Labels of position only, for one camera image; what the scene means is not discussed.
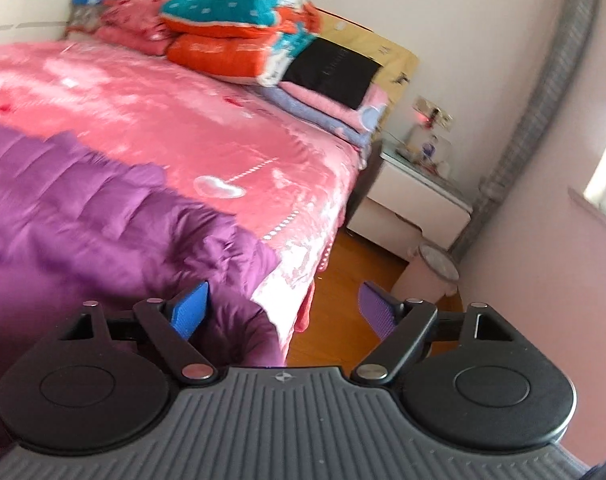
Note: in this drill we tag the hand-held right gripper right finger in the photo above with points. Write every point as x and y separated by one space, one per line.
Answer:
378 310

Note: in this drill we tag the white nightstand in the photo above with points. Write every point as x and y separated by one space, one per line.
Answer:
413 210

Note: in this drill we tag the purple down jacket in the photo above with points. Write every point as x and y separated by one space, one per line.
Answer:
108 240

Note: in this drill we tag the grey corrugated pipe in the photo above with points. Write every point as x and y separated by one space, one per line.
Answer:
543 110

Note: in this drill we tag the teal orange folded quilt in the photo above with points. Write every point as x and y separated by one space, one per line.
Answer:
223 35

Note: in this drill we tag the nightstand clutter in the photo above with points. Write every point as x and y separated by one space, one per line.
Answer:
425 140

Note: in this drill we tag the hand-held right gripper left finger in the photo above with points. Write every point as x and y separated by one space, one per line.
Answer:
190 310

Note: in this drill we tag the black cloth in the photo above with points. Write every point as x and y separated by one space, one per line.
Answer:
333 72

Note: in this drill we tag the yellow headboard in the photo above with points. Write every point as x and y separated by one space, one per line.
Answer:
388 52

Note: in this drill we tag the clear storage box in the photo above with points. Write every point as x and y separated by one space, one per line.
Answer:
83 17

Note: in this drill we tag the pink pillows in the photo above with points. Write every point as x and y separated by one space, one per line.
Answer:
133 25

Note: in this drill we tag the pink trash bin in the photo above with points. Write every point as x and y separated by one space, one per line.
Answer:
425 275

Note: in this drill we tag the folded lavender pink blanket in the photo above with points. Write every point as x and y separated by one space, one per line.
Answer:
328 110

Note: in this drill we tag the pink heart printed blanket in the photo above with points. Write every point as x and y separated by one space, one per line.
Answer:
158 110

